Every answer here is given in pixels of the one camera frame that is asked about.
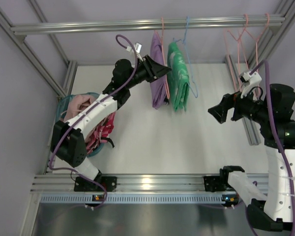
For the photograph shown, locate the purple trousers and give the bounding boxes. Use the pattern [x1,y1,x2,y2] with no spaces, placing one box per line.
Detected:
[149,31,169,109]

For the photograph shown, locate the pink wire hanger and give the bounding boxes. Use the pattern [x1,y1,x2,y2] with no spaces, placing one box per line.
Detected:
[154,17,171,99]

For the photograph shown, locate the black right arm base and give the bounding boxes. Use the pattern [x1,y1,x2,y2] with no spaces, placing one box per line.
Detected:
[203,166,245,192]

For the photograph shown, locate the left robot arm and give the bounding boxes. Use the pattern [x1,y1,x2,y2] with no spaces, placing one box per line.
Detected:
[50,55,171,182]

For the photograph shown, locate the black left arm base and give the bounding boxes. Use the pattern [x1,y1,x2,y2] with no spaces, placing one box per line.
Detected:
[74,176,118,192]

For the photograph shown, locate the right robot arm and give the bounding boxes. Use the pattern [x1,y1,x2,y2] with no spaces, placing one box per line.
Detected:
[208,84,295,234]

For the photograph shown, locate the green tie-dye trousers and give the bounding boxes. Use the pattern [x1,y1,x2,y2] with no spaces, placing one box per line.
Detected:
[167,42,190,112]

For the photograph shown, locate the pink camouflage trousers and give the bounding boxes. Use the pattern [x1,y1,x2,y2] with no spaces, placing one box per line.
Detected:
[85,112,116,156]

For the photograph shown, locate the pale pink garment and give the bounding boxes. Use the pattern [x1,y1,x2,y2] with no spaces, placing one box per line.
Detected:
[60,94,96,122]

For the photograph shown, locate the teal plastic laundry basket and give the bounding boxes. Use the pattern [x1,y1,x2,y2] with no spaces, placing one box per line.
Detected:
[56,91,105,158]

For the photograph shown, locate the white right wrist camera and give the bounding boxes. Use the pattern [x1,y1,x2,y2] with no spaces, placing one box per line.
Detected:
[239,71,262,98]

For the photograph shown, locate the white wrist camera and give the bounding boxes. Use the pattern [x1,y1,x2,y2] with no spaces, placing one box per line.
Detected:
[239,71,262,98]
[126,42,143,61]

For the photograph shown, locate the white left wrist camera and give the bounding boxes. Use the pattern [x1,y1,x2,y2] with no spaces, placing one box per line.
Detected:
[126,42,143,61]

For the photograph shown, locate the blue wire hanger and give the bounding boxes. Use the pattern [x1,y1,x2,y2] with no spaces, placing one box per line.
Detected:
[173,16,199,98]

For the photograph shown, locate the aluminium hanging rail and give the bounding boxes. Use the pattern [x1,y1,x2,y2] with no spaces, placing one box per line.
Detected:
[10,14,286,36]

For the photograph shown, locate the right aluminium frame post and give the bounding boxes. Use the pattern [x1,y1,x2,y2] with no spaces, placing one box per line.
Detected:
[222,0,295,146]

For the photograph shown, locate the aluminium frame post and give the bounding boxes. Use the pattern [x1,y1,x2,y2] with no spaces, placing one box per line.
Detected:
[0,8,78,98]
[222,0,295,146]

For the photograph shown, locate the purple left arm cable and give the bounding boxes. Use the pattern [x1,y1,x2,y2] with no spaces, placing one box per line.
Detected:
[48,34,143,205]

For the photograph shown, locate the aluminium front rail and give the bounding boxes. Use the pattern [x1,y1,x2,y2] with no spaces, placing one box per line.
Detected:
[30,173,271,195]

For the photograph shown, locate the left aluminium frame post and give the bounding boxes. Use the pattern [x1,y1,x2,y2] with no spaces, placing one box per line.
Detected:
[0,8,78,98]

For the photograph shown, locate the perforated grey cable tray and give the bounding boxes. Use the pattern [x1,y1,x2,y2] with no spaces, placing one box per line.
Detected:
[39,193,239,204]

